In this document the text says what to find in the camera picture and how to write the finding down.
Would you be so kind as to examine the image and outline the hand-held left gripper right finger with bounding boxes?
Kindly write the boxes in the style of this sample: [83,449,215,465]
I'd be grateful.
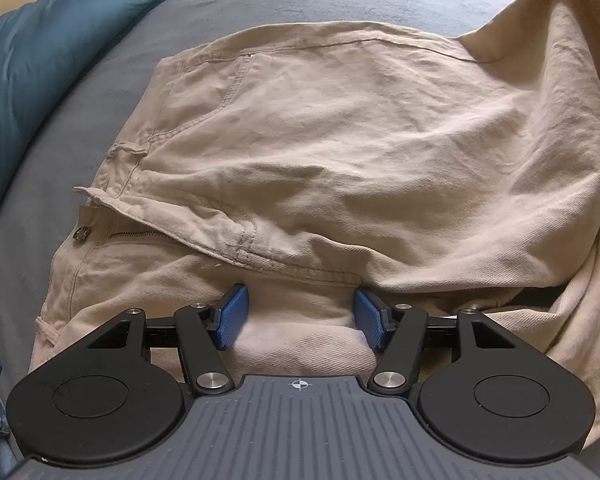
[352,287,523,395]

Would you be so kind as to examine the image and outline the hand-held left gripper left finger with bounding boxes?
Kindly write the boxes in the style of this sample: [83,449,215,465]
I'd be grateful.
[82,284,251,395]

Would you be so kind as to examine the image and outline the beige pants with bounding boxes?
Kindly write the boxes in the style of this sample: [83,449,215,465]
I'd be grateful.
[30,0,600,448]

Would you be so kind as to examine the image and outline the teal duvet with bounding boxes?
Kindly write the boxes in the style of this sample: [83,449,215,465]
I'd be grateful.
[0,0,203,242]

